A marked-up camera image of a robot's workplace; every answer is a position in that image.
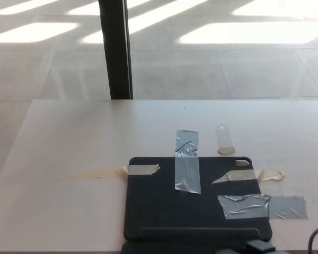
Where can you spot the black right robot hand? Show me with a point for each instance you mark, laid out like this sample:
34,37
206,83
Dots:
261,246

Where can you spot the black folding tablet cover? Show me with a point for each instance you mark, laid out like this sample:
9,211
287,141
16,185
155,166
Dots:
153,206

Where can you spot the beige masking tape strip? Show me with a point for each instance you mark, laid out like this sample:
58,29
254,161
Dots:
140,169
243,174

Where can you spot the clear tape piece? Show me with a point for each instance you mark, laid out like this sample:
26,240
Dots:
224,140

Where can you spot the silver duct tape strip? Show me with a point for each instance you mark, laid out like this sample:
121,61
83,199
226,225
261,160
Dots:
281,207
187,164

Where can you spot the black window frame post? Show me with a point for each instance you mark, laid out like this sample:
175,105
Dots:
117,53

